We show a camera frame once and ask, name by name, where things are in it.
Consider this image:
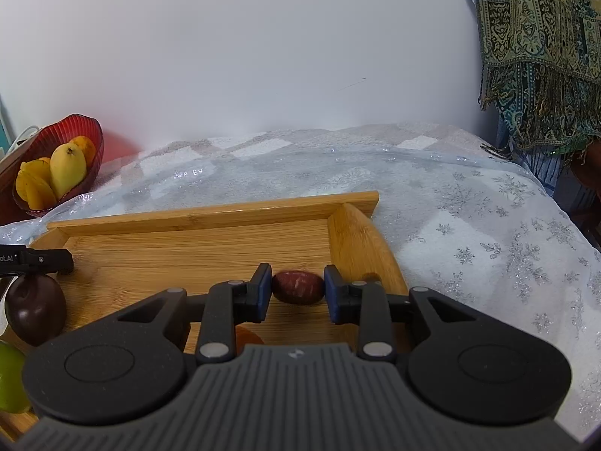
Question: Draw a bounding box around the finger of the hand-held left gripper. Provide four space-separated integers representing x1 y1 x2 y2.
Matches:
23 248 75 276

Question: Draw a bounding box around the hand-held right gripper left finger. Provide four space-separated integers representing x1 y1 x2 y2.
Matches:
94 263 273 363

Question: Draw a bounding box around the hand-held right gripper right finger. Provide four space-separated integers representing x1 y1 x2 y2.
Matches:
323 265 517 362

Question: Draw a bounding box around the red jujube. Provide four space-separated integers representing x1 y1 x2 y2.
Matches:
272 270 326 306

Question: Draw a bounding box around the mandarin with stem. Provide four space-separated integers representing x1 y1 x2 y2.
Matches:
235 325 266 354

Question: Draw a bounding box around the dark purple plum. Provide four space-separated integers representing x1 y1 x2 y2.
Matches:
4 272 68 347

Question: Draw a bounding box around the wooden serving tray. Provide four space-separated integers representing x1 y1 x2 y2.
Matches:
0 190 410 440

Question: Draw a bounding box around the green apple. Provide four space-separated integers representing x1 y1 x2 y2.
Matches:
0 341 33 415

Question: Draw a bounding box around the yellow mango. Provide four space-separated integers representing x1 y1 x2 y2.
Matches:
49 143 88 201

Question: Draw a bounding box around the orange in bowl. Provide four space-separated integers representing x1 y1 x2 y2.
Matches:
70 135 97 168

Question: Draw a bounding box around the red glass bowl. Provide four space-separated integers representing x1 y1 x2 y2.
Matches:
12 114 105 219

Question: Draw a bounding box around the dark wooden chair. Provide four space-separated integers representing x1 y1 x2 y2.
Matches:
569 135 601 246

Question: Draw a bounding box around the green patterned fringed scarf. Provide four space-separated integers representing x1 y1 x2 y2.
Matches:
472 0 601 152

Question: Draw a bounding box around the white cable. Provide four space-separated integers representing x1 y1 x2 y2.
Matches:
7 124 41 152

